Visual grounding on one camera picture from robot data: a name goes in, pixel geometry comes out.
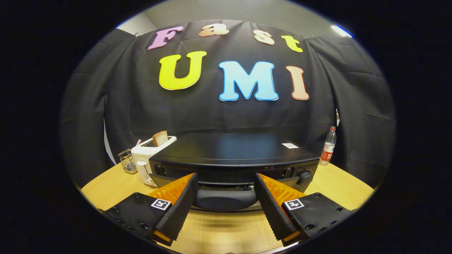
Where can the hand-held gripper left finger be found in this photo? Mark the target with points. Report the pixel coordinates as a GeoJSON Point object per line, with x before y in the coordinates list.
{"type": "Point", "coordinates": [182, 208]}

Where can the red label plastic bottle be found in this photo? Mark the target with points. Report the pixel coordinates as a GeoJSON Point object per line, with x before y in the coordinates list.
{"type": "Point", "coordinates": [328, 148]}

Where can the black backdrop cloth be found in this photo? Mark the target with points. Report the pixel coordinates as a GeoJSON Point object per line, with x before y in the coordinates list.
{"type": "Point", "coordinates": [212, 113]}

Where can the black toaster oven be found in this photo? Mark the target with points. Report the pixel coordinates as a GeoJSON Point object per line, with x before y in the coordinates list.
{"type": "Point", "coordinates": [233, 148]}

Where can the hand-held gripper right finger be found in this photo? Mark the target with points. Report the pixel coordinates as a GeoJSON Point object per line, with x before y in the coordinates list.
{"type": "Point", "coordinates": [270, 208]}

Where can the toasted bread slice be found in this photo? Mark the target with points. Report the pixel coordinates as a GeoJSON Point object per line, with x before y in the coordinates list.
{"type": "Point", "coordinates": [160, 138]}

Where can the small ceiling light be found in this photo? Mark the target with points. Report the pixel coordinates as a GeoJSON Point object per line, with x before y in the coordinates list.
{"type": "Point", "coordinates": [340, 31]}

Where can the white pop-up toaster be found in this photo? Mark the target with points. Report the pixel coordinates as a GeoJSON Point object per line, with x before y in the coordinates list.
{"type": "Point", "coordinates": [144, 162]}

